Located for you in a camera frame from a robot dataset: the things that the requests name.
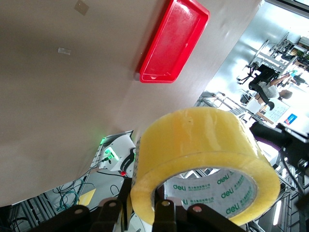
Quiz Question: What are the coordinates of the translucent square tape patch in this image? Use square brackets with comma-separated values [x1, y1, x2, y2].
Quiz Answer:
[73, 0, 90, 15]

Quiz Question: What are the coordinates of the yellow floor marker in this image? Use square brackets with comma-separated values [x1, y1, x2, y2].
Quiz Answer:
[78, 189, 97, 206]

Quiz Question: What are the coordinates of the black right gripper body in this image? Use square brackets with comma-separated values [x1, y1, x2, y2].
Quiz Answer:
[251, 122, 309, 167]

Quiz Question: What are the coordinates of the blue sign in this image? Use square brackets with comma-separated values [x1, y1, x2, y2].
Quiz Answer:
[282, 113, 299, 125]

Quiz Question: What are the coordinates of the yellow packing tape roll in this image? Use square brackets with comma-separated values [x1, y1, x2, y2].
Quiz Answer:
[130, 107, 281, 227]

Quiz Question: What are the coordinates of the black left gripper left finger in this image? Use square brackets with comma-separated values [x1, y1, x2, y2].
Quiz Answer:
[56, 177, 133, 232]

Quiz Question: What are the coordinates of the red plastic tray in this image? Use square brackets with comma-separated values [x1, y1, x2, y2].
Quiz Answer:
[139, 0, 211, 84]

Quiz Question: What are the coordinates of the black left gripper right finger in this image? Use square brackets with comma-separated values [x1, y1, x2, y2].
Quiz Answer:
[152, 186, 242, 232]

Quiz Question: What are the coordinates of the seated person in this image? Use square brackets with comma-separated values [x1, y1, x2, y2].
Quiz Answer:
[255, 72, 294, 102]

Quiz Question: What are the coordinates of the black office chair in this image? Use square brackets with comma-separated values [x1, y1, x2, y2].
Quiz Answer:
[238, 64, 278, 104]

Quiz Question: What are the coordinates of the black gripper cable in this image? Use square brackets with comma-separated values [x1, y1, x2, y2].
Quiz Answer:
[279, 145, 309, 196]

